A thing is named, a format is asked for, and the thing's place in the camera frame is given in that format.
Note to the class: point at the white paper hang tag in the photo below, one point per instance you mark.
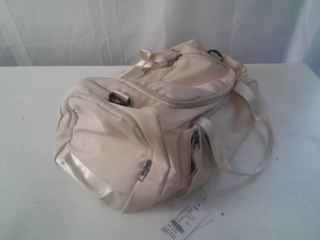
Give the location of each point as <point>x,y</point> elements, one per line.
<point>188,216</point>

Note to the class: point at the cream duffel bag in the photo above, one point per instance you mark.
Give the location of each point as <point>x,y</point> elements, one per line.
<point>161,129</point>

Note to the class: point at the white backdrop curtain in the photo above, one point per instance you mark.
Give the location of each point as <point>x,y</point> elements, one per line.
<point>111,32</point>

